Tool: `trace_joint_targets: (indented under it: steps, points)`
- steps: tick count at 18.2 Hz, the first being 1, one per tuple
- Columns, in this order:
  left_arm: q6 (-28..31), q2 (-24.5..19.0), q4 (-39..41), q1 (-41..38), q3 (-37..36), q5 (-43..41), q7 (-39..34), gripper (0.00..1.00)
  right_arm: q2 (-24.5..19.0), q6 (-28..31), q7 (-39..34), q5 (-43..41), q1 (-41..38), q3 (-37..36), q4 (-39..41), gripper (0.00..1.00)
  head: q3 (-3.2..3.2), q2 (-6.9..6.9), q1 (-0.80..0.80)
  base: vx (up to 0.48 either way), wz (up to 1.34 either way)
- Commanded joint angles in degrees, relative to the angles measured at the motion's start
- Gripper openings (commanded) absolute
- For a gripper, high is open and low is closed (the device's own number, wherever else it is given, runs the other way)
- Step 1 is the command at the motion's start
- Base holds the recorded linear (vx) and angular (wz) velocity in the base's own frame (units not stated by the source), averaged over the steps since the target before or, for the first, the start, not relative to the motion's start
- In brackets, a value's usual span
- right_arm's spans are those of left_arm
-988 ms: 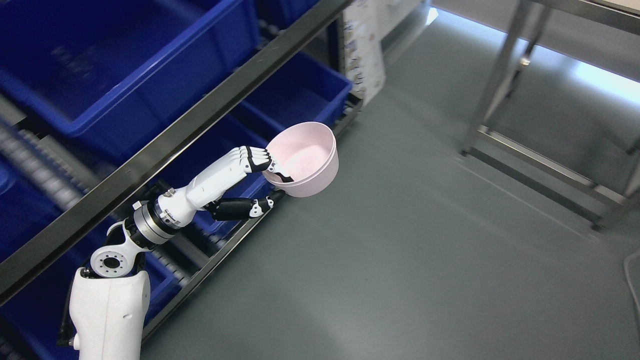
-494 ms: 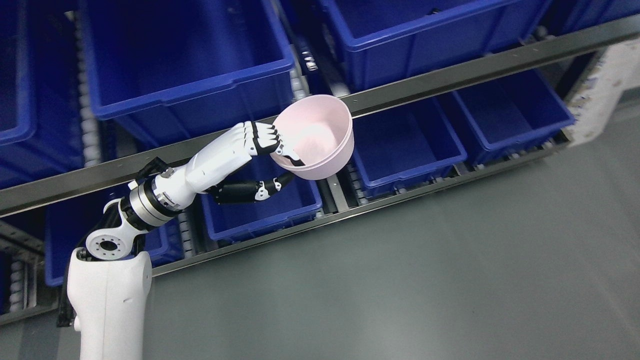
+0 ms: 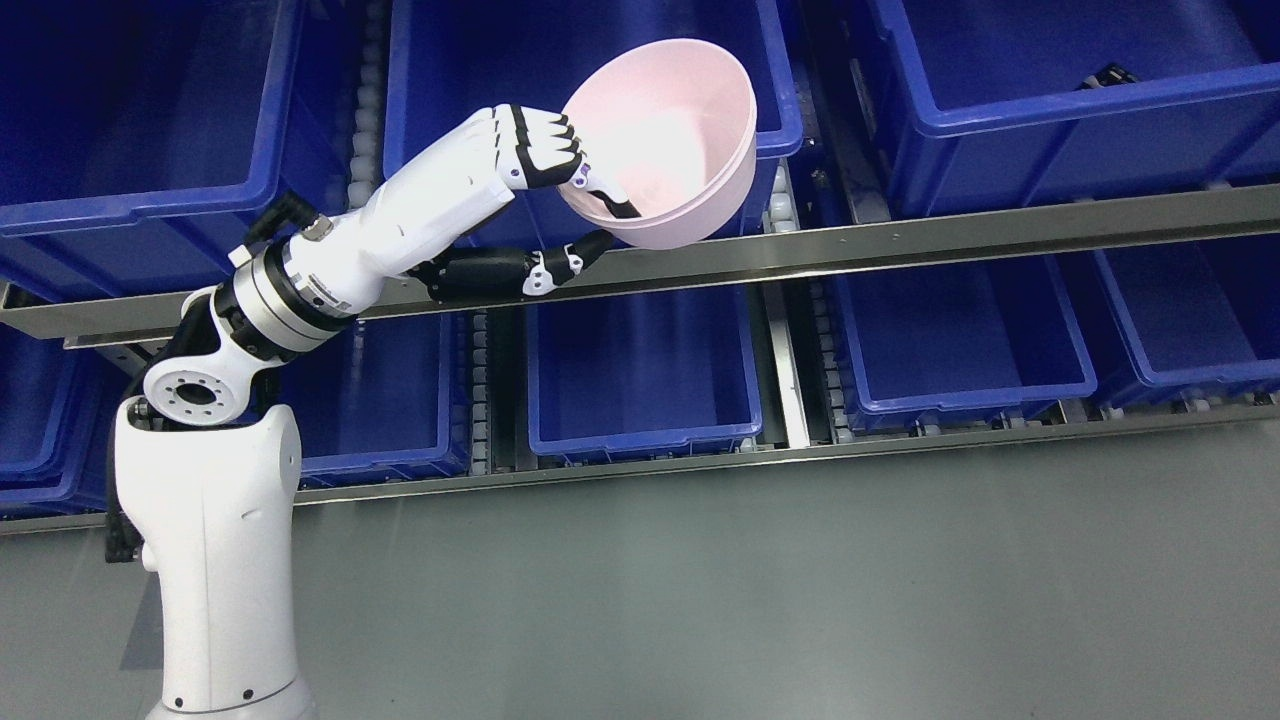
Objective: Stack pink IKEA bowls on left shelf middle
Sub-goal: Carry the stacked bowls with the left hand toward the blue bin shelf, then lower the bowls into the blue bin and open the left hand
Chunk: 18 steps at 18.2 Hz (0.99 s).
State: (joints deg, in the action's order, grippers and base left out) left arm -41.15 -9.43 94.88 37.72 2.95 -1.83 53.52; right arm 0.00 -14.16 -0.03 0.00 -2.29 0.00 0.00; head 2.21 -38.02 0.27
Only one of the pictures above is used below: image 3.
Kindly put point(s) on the steel shelf rail lower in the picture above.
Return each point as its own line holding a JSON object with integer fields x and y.
{"x": 873, "y": 447}

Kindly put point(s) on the blue bin upper left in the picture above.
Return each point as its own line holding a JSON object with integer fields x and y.
{"x": 140, "y": 139}

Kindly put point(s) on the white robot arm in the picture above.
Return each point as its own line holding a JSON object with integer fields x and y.
{"x": 206, "y": 503}

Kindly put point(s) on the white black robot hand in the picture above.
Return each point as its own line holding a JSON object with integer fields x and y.
{"x": 410, "y": 223}

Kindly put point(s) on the blue bin upper right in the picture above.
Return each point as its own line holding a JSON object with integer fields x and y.
{"x": 994, "y": 105}

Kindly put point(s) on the blue bin lower middle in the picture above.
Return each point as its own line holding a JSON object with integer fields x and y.
{"x": 642, "y": 376}

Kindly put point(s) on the blue bin far right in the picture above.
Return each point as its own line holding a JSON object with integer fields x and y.
{"x": 1180, "y": 321}

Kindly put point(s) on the blue bin lower right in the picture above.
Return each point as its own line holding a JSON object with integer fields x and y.
{"x": 956, "y": 344}

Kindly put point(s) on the blue bin far left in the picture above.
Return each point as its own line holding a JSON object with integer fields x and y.
{"x": 57, "y": 408}

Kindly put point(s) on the blue bin lower left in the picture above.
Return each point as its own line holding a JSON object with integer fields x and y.
{"x": 387, "y": 400}

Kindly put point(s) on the pink bowl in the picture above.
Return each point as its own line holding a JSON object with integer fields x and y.
{"x": 685, "y": 185}
{"x": 675, "y": 81}

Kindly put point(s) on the steel shelf rail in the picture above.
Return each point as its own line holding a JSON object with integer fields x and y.
{"x": 873, "y": 447}
{"x": 1078, "y": 226}

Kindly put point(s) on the steel shelf rail upper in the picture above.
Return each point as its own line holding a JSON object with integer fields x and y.
{"x": 1078, "y": 226}

